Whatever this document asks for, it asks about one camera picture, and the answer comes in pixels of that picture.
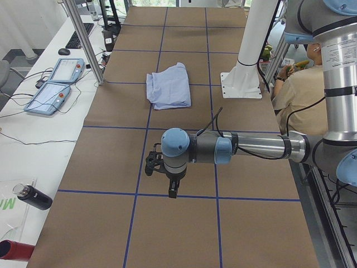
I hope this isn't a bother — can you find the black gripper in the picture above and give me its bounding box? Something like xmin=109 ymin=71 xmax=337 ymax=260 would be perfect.
xmin=166 ymin=167 xmax=186 ymax=198

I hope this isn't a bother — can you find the light blue striped shirt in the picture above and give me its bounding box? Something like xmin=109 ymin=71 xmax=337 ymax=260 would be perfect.
xmin=146 ymin=63 xmax=191 ymax=110

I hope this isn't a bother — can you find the black water bottle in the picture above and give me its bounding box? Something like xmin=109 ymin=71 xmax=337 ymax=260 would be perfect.
xmin=13 ymin=184 xmax=52 ymax=210

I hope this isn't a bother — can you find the person in beige shirt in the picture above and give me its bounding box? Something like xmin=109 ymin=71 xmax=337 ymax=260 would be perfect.
xmin=272 ymin=43 xmax=327 ymax=135

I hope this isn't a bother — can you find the lower blue teach pendant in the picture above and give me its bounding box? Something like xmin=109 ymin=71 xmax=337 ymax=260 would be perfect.
xmin=24 ymin=82 xmax=71 ymax=116

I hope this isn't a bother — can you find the blue teach pendant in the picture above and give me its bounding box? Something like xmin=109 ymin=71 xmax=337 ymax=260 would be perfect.
xmin=24 ymin=82 xmax=71 ymax=116
xmin=47 ymin=58 xmax=85 ymax=84

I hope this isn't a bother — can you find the upper blue teach pendant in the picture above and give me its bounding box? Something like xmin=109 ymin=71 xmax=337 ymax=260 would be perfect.
xmin=47 ymin=58 xmax=85 ymax=84

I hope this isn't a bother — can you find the white paper green print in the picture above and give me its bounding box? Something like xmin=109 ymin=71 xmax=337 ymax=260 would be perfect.
xmin=0 ymin=178 xmax=37 ymax=241

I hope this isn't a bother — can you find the black computer mouse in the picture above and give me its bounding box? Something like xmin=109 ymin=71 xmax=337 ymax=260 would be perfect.
xmin=58 ymin=48 xmax=70 ymax=56

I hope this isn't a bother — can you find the black keyboard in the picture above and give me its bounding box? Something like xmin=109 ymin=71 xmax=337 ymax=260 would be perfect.
xmin=65 ymin=22 xmax=95 ymax=50

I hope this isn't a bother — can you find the red cylinder bottle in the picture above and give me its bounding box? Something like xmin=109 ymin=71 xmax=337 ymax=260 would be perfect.
xmin=1 ymin=240 xmax=35 ymax=261

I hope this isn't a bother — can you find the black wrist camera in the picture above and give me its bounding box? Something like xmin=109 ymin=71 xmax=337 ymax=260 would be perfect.
xmin=144 ymin=143 xmax=166 ymax=176

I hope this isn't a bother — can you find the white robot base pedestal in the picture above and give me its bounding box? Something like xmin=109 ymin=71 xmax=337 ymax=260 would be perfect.
xmin=220 ymin=0 xmax=279 ymax=99

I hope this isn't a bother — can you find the aluminium frame post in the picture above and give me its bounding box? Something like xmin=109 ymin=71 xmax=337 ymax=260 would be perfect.
xmin=63 ymin=0 xmax=104 ymax=85

